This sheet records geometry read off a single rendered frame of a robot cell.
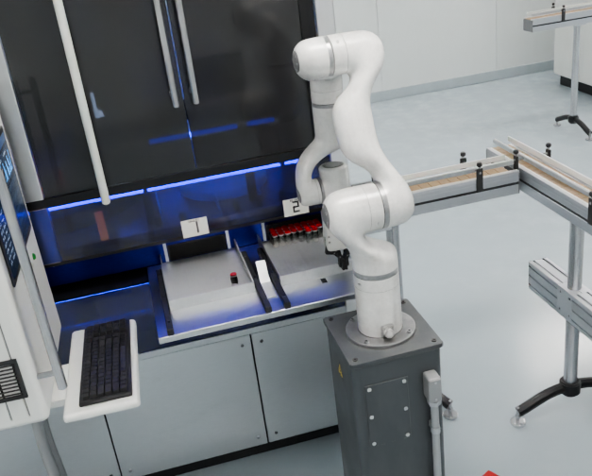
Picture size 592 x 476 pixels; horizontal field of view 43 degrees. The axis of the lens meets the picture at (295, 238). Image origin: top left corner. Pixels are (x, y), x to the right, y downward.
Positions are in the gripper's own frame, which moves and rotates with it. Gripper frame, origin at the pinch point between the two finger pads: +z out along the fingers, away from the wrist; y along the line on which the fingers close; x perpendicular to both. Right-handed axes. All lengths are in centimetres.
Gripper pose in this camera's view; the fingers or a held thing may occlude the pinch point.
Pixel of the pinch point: (343, 262)
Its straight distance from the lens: 229.5
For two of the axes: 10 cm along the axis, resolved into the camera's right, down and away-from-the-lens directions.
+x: 2.4, 3.5, -9.0
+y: -9.6, 2.1, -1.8
